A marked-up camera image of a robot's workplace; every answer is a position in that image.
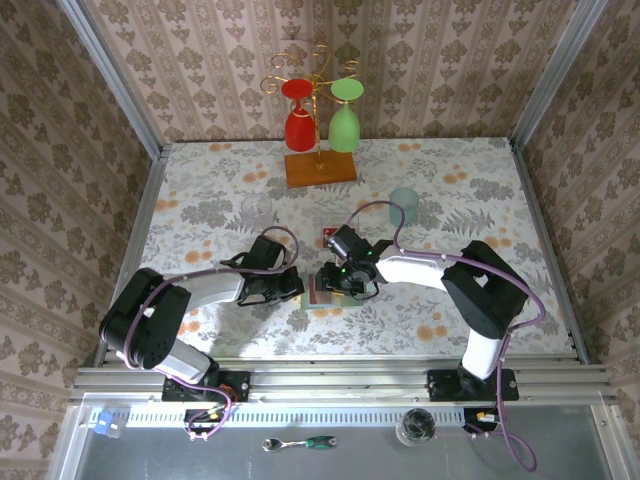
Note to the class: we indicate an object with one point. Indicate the clear glass jar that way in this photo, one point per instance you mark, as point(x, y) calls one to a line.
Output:
point(415, 427)

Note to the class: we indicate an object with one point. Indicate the aluminium corner post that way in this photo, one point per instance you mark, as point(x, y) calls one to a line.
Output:
point(117, 80)
point(554, 75)

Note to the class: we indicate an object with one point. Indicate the red credit card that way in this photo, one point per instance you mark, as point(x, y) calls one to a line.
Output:
point(322, 299)
point(334, 231)

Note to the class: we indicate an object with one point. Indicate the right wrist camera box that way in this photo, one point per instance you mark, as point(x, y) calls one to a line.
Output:
point(342, 242)

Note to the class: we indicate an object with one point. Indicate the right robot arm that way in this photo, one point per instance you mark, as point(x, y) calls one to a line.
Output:
point(410, 270)

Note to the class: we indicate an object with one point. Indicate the aluminium front rail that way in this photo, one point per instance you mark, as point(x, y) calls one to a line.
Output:
point(340, 385)

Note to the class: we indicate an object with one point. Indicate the clear plastic connector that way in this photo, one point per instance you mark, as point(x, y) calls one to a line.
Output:
point(116, 430)

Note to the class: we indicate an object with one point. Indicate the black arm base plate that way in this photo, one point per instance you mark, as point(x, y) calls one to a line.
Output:
point(235, 385)
point(440, 387)

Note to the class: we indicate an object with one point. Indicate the clear plastic tray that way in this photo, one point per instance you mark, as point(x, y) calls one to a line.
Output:
point(335, 221)

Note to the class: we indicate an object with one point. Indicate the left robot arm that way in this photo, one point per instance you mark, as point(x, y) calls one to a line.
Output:
point(215, 290)

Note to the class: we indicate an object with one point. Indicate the aluminium table side rail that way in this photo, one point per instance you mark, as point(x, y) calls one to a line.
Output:
point(146, 200)
point(542, 225)

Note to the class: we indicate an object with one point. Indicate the blue connector block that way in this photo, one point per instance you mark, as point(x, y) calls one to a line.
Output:
point(102, 424)

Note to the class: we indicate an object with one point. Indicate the blue translucent cup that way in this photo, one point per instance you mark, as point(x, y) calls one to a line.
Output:
point(406, 205)

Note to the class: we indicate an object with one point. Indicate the green card holder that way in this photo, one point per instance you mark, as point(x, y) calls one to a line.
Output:
point(350, 302)

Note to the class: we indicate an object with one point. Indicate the green wine glass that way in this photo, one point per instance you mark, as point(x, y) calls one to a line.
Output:
point(344, 131)

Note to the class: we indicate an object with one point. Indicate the black connector bracket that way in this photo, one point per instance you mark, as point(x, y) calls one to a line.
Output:
point(202, 415)
point(475, 417)

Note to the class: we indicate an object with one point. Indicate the clear drinking glass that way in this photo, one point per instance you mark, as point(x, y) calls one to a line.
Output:
point(256, 207)

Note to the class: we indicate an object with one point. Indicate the grey metal shelf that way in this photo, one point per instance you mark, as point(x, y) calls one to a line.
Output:
point(350, 462)

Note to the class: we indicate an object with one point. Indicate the red wine glass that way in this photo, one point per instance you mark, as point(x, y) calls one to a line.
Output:
point(299, 132)

